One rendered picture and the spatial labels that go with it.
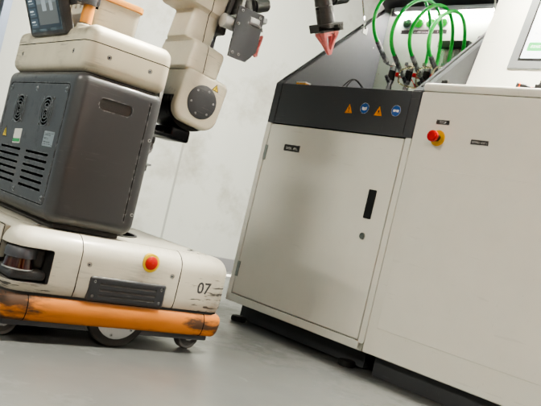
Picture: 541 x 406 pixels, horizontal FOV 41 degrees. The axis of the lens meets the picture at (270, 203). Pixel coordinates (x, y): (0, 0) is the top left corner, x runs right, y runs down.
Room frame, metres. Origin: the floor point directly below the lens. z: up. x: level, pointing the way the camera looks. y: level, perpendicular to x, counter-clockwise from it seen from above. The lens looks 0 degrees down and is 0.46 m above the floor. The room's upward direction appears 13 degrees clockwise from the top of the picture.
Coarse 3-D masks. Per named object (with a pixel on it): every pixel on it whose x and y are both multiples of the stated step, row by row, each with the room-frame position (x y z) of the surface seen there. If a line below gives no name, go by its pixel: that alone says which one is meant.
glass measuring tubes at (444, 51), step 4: (444, 40) 2.99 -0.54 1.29; (448, 40) 2.97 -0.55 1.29; (456, 40) 2.94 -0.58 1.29; (460, 40) 2.93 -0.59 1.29; (468, 40) 2.91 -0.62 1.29; (444, 44) 2.98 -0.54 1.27; (448, 44) 2.97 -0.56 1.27; (456, 44) 2.94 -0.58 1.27; (460, 44) 2.93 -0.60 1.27; (468, 44) 2.90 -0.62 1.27; (444, 48) 3.00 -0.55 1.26; (448, 48) 2.97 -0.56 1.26; (456, 48) 2.95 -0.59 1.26; (460, 48) 2.94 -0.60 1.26; (440, 52) 3.00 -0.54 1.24; (444, 52) 3.01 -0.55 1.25; (452, 52) 2.98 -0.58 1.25; (456, 52) 2.94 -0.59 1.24; (440, 56) 2.99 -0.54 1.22; (444, 56) 3.01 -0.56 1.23; (452, 56) 2.98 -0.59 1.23; (440, 60) 2.99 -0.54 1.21; (444, 60) 3.00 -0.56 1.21; (444, 64) 2.97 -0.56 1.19
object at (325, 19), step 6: (324, 6) 2.31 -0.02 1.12; (330, 6) 2.32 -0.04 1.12; (318, 12) 2.33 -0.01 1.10; (324, 12) 2.32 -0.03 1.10; (330, 12) 2.32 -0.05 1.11; (318, 18) 2.33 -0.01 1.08; (324, 18) 2.32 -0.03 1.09; (330, 18) 2.33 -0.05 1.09; (318, 24) 2.34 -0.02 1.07; (324, 24) 2.31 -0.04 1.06; (330, 24) 2.30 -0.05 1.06; (336, 24) 2.31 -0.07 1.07; (342, 24) 2.33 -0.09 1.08
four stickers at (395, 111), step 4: (348, 104) 2.63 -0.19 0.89; (352, 104) 2.61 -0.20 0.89; (364, 104) 2.57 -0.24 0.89; (368, 104) 2.56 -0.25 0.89; (348, 108) 2.62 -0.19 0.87; (352, 108) 2.61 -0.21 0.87; (360, 108) 2.58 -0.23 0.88; (364, 108) 2.57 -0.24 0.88; (368, 108) 2.56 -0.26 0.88; (376, 108) 2.53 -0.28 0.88; (380, 108) 2.52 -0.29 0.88; (392, 108) 2.48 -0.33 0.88; (396, 108) 2.47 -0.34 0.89; (400, 108) 2.46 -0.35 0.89; (344, 112) 2.63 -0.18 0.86; (348, 112) 2.62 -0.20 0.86; (352, 112) 2.61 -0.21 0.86; (360, 112) 2.58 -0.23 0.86; (364, 112) 2.57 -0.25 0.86; (376, 112) 2.53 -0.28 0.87; (380, 112) 2.52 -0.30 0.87; (392, 112) 2.48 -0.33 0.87; (396, 112) 2.47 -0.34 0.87; (380, 116) 2.52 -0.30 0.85; (396, 116) 2.47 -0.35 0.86
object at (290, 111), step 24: (288, 96) 2.85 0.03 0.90; (312, 96) 2.76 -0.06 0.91; (336, 96) 2.67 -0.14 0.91; (360, 96) 2.59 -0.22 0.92; (384, 96) 2.52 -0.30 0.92; (408, 96) 2.45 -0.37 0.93; (288, 120) 2.83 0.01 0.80; (312, 120) 2.74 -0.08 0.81; (336, 120) 2.65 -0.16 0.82; (360, 120) 2.58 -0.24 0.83; (384, 120) 2.50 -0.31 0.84
